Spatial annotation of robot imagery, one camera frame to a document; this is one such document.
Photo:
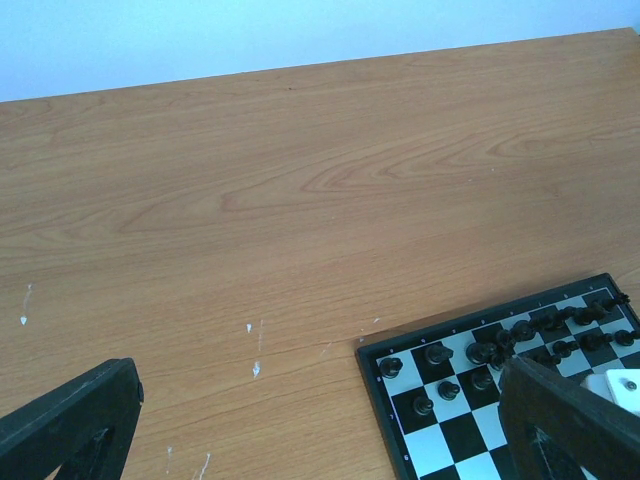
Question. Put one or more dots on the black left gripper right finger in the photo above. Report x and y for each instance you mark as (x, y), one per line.
(557, 429)

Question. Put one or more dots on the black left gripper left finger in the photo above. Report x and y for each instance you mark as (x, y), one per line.
(82, 429)

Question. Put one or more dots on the black white chessboard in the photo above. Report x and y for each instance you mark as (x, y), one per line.
(435, 390)

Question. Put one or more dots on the black pawn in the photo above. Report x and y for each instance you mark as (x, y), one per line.
(422, 405)
(448, 390)
(481, 380)

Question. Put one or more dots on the black queen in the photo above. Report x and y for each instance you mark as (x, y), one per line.
(523, 331)

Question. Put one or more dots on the black bishop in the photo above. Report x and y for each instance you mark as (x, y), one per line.
(480, 353)

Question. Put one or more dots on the black king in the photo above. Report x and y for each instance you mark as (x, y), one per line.
(554, 320)

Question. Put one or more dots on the black knight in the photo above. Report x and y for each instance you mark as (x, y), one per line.
(436, 354)

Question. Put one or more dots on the black rook corner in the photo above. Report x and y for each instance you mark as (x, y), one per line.
(390, 367)

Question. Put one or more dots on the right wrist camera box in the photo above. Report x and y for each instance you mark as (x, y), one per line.
(619, 386)

